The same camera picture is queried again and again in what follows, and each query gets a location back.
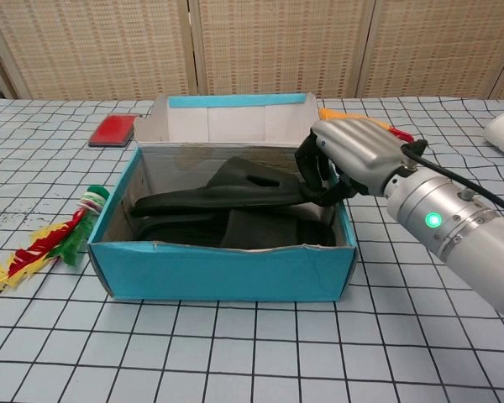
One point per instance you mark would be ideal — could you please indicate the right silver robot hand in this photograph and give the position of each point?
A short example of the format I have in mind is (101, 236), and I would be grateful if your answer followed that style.
(353, 142)

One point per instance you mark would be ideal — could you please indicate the black rubber slipper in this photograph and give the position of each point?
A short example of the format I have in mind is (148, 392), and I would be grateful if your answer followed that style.
(235, 184)
(260, 231)

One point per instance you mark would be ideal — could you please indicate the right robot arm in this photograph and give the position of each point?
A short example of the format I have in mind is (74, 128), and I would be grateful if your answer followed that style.
(466, 226)

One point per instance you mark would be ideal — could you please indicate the blue cardboard shoe box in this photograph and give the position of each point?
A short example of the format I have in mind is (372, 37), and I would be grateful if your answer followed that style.
(218, 273)

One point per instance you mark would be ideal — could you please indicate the yellow rubber chicken toy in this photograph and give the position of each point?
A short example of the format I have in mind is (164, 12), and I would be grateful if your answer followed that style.
(332, 113)

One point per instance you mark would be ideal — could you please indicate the blue checkered tablecloth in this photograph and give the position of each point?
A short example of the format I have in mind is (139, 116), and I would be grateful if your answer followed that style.
(252, 357)

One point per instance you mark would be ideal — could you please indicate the red ink pad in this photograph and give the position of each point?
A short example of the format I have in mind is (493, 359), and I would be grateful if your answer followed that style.
(111, 130)

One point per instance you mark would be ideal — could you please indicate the red yellow green feather shuttlecock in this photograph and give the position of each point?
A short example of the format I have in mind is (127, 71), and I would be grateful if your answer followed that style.
(46, 243)

